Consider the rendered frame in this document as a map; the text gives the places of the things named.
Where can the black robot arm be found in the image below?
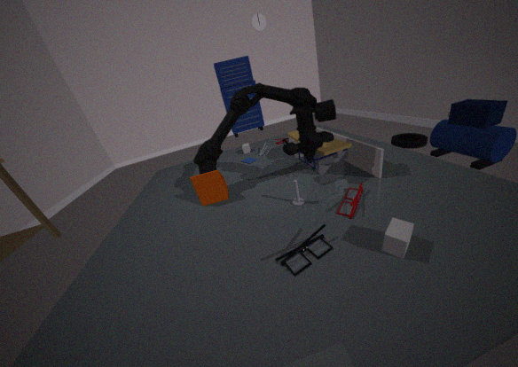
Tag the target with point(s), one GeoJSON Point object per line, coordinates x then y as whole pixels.
{"type": "Point", "coordinates": [303, 103]}

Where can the black glasses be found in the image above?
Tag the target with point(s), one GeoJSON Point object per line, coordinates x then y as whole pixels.
{"type": "Point", "coordinates": [297, 262]}

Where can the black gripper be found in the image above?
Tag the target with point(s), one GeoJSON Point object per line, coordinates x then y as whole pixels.
{"type": "Point", "coordinates": [292, 148]}

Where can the blue flat rectangular panel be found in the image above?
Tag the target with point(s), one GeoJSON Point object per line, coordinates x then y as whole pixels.
{"type": "Point", "coordinates": [249, 160]}

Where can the red glasses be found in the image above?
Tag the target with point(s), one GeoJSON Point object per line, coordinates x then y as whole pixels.
{"type": "Point", "coordinates": [349, 208]}

